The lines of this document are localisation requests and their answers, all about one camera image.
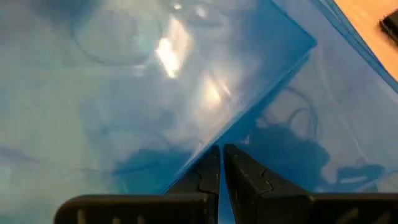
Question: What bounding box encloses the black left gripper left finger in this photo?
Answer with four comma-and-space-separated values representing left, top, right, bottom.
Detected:
166, 144, 221, 224

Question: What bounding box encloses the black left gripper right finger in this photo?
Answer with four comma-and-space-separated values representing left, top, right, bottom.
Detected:
223, 143, 313, 224

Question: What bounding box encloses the clear jewel case black tray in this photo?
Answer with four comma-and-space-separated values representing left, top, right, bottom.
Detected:
379, 10, 398, 45

